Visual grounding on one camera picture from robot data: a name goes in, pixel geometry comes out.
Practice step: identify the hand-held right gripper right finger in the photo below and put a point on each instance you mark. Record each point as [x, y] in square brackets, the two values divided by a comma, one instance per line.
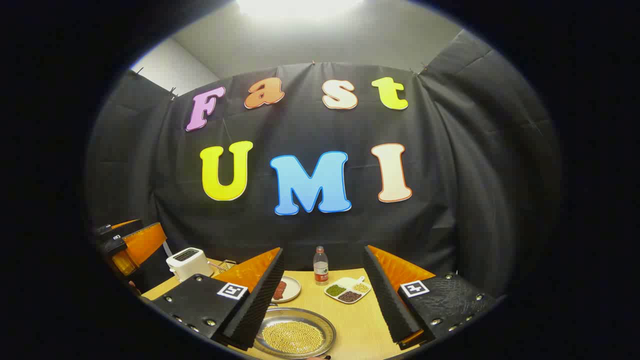
[392, 305]

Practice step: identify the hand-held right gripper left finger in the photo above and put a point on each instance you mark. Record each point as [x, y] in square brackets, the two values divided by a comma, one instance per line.
[250, 312]

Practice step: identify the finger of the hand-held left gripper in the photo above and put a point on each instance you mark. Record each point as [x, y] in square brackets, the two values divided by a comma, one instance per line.
[142, 245]
[117, 227]

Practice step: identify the stainless steel pot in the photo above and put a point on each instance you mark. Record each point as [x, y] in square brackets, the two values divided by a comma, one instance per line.
[327, 327]

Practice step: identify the small yellow beans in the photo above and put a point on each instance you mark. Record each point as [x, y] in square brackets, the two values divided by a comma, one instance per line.
[360, 287]

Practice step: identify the red raw meat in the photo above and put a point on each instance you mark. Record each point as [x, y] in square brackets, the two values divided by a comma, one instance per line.
[280, 290]

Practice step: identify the dark red beans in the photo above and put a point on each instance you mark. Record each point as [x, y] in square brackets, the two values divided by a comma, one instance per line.
[349, 296]

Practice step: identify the white toaster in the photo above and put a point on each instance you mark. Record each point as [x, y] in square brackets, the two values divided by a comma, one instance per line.
[187, 265]

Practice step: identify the pile of soybeans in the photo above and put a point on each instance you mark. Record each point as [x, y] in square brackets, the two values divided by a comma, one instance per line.
[292, 337]

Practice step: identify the white round plate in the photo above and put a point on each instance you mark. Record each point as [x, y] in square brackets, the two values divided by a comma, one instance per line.
[294, 290]

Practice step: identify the white divided dish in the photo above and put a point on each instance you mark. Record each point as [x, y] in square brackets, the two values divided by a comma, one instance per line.
[348, 282]

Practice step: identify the green mung beans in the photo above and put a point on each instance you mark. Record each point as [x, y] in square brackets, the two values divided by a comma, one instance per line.
[335, 290]

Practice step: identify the clear plastic water bottle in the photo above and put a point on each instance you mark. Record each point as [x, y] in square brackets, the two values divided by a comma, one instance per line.
[320, 267]

